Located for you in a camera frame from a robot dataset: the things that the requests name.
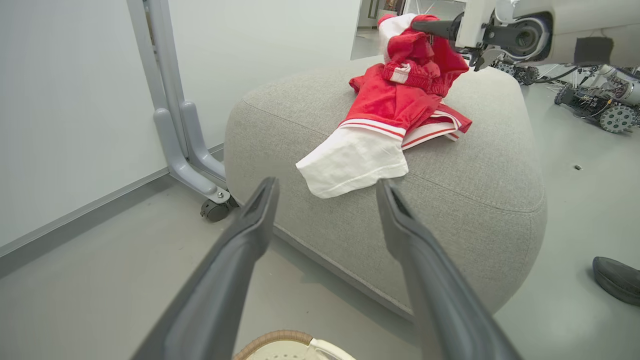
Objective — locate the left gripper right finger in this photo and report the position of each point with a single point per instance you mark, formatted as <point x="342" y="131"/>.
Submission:
<point x="435" y="290"/>

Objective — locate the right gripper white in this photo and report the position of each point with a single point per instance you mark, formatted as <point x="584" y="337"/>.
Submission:
<point x="475" y="22"/>

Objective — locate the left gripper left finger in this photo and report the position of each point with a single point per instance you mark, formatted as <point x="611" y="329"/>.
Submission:
<point x="220" y="280"/>

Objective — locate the red and white garment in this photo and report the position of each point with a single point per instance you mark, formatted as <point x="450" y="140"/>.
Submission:
<point x="390" y="100"/>

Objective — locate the woven rim laundry basket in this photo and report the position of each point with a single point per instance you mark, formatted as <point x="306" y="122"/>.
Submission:
<point x="272" y="337"/>

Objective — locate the black caster wheel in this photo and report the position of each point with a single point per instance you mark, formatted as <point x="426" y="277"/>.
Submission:
<point x="216" y="210"/>

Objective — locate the small black wheeled machine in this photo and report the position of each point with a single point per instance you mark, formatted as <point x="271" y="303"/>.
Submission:
<point x="520" y="72"/>

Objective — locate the grey fabric ottoman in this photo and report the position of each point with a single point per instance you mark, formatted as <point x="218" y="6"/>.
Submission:
<point x="475" y="190"/>

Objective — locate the grey partition stand foot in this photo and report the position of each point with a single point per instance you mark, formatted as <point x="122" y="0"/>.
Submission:
<point x="175" y="130"/>

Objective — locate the black shoe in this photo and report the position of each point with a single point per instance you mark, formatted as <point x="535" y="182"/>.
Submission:
<point x="617" y="280"/>

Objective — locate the wheeled machine with gear wheel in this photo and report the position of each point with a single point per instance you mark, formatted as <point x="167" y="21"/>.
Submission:
<point x="610" y="100"/>

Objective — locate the grey partition base rail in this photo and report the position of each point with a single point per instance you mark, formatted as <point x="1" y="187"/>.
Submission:
<point x="75" y="220"/>

